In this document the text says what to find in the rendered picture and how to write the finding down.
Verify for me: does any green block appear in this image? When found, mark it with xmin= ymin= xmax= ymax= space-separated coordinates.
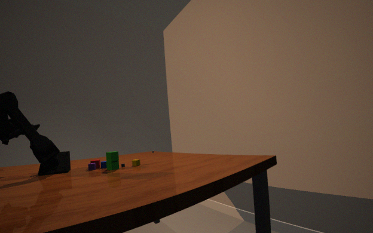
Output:
xmin=106 ymin=160 xmax=119 ymax=170
xmin=106 ymin=151 xmax=119 ymax=161

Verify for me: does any red block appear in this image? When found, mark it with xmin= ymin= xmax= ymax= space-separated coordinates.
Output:
xmin=90 ymin=160 xmax=100 ymax=169

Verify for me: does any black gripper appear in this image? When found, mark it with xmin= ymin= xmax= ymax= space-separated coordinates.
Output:
xmin=13 ymin=124 xmax=40 ymax=138

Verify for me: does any purple block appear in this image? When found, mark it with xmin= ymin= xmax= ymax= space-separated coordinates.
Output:
xmin=88 ymin=163 xmax=96 ymax=170

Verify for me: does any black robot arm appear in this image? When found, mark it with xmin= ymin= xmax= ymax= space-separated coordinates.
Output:
xmin=0 ymin=91 xmax=60 ymax=170

